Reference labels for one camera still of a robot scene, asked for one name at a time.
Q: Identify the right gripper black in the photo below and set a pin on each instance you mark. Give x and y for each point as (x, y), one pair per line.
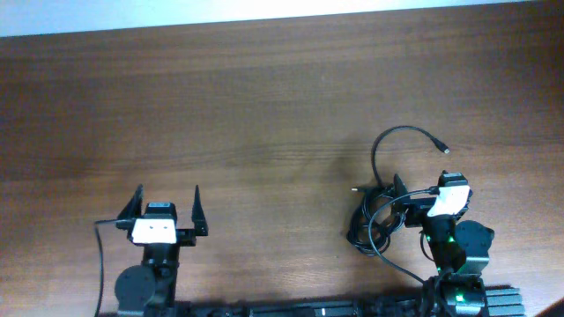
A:
(414, 211)

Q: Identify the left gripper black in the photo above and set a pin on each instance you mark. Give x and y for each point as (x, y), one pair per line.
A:
(186, 235)

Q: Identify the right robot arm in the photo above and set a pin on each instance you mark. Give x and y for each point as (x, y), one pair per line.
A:
(459, 249)

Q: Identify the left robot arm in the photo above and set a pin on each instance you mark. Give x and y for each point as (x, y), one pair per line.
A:
(148, 289)

